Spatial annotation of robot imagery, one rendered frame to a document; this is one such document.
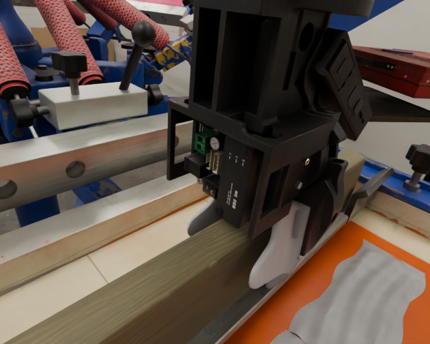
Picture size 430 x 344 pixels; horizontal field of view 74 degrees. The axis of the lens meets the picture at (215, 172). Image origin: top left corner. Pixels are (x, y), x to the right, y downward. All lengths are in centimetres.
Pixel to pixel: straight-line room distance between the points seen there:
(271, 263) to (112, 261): 18
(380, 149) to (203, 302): 219
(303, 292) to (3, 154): 33
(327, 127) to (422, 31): 206
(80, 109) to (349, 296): 36
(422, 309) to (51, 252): 36
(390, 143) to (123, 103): 205
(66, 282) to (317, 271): 25
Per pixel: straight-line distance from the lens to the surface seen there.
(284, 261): 22
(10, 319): 31
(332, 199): 19
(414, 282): 39
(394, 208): 47
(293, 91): 16
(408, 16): 224
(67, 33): 64
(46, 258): 32
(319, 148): 17
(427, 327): 36
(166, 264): 18
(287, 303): 31
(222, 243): 19
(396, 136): 228
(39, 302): 31
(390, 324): 34
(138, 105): 43
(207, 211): 22
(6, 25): 88
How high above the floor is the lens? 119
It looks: 30 degrees down
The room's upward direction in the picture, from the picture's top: 7 degrees clockwise
